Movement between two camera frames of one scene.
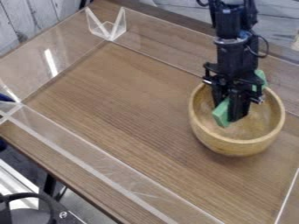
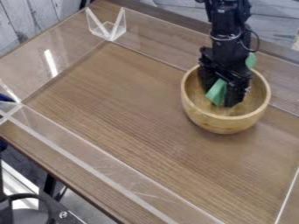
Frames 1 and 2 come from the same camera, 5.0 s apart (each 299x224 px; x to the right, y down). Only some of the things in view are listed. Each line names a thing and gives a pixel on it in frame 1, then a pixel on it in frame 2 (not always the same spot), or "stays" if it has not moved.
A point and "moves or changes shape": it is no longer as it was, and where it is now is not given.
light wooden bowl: x=247 y=135 moves or changes shape
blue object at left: x=4 y=97 stays
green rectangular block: x=220 y=114 moves or changes shape
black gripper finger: x=219 y=92 → x=209 y=77
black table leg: x=49 y=185 stays
